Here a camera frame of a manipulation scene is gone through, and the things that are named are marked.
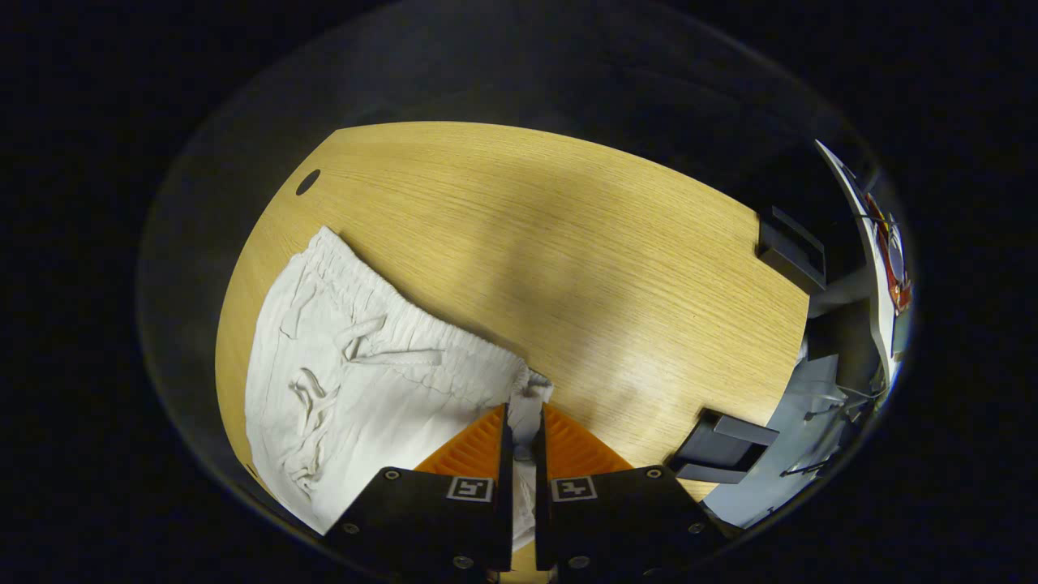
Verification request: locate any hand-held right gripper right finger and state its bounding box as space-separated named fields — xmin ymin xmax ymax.
xmin=533 ymin=403 xmax=735 ymax=583

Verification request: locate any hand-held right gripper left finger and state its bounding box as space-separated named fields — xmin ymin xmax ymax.
xmin=324 ymin=403 xmax=517 ymax=583

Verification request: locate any red object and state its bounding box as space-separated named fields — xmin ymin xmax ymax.
xmin=861 ymin=191 xmax=915 ymax=317

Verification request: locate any black table bracket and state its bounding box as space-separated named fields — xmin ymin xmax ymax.
xmin=756 ymin=205 xmax=828 ymax=294
xmin=667 ymin=408 xmax=781 ymax=485

